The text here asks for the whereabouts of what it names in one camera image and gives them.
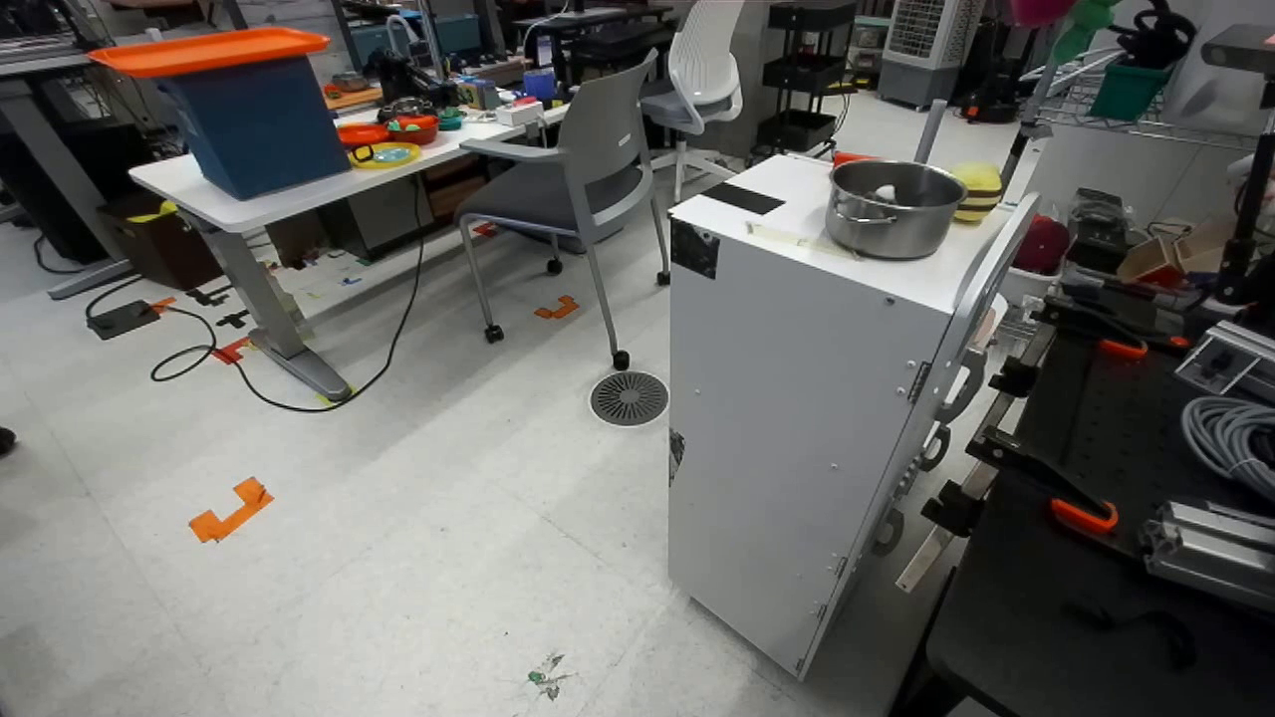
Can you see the silver metal pot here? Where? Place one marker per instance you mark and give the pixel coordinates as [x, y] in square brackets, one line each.
[891, 234]

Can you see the black square sticker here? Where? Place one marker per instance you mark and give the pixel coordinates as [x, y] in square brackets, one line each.
[696, 248]

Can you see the white toy kitchen cabinet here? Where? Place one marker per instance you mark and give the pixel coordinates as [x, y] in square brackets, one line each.
[797, 400]

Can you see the black flat patch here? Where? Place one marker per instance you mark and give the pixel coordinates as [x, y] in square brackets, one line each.
[741, 195]

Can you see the grey wheeled chair with armrests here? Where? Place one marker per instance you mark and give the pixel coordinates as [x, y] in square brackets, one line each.
[584, 174]

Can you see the white office chair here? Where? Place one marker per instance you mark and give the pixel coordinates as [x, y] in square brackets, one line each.
[702, 65]

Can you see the black shelving cart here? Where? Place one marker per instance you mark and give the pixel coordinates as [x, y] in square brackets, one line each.
[803, 80]

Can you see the orange tray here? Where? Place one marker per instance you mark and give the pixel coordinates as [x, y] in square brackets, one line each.
[364, 132]

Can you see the grey toy faucet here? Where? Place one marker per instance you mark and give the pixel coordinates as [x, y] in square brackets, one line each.
[931, 132]

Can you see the yellow brown striped sponge plush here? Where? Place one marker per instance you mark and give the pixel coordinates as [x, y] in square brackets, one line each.
[983, 195]

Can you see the orange floor marker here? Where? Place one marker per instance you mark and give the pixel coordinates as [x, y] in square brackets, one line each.
[234, 352]
[222, 521]

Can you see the white air cooler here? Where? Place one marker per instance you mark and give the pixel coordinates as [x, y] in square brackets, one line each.
[931, 41]

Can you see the white desk with grey legs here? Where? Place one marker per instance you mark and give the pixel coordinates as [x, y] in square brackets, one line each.
[241, 193]

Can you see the blue storage bin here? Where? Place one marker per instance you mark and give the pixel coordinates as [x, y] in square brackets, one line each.
[260, 124]

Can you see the black power brick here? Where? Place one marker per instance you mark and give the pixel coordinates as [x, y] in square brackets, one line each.
[122, 322]

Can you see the orange bin lid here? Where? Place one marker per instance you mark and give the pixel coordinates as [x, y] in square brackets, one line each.
[212, 51]

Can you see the pink background object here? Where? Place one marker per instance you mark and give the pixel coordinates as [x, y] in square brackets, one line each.
[1042, 8]

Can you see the green box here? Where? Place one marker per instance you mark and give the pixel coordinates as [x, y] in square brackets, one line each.
[1130, 88]

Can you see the silver aluminium extrusion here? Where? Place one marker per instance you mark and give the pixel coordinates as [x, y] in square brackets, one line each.
[1207, 542]

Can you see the black tripod stand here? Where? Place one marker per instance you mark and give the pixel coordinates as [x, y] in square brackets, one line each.
[1248, 225]

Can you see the dark grey desk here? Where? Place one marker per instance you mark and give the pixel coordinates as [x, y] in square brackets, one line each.
[54, 60]

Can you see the silver metal bracket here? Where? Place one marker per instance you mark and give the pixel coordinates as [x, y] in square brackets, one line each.
[1220, 359]

